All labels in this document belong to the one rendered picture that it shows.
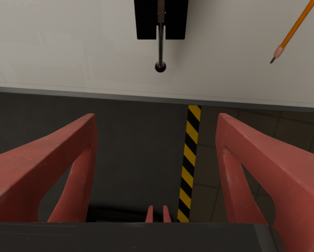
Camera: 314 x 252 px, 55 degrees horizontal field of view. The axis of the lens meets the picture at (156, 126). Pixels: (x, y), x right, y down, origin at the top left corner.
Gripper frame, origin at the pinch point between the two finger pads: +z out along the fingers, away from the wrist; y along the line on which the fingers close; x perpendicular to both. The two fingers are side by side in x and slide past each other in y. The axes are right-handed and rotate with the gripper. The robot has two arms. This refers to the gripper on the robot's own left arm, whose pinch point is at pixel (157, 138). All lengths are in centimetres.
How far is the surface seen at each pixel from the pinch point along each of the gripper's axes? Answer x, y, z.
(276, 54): 2.6, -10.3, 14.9
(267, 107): 20.4, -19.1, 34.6
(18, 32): 5.0, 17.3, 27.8
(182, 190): 105, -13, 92
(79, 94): 17.1, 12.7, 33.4
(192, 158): 90, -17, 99
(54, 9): 1.8, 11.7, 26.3
